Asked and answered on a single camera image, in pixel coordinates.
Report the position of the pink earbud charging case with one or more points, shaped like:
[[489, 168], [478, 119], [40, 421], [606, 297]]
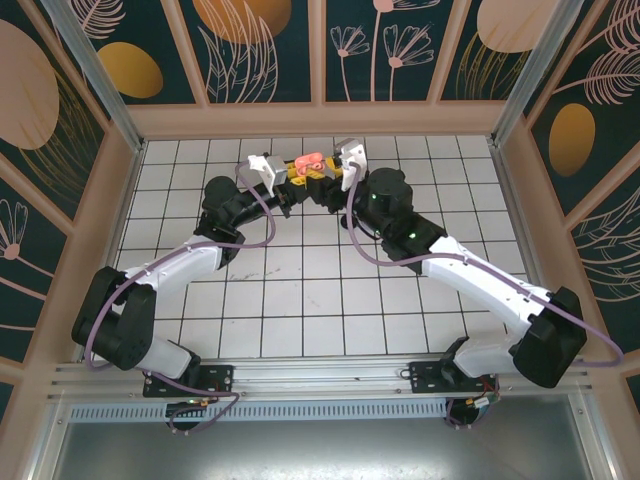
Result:
[[305, 159]]

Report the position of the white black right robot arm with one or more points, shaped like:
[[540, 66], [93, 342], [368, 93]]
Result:
[[475, 280]]

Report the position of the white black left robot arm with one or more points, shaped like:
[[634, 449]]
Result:
[[180, 265]]

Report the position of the grey metal panel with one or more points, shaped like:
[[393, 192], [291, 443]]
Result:
[[320, 450]]

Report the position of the aluminium table edge rail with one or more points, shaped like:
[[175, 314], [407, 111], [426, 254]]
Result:
[[122, 210], [504, 175]]

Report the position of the aluminium corner post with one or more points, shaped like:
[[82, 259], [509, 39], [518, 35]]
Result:
[[104, 85], [531, 75]]

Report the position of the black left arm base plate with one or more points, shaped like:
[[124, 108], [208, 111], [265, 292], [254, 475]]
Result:
[[220, 380]]

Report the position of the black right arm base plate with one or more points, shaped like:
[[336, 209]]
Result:
[[425, 380]]

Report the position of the long aluminium mounting rail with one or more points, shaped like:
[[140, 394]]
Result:
[[320, 375]]

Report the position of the aluminium frame upright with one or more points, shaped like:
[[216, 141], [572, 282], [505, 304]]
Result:
[[592, 440], [47, 440]]

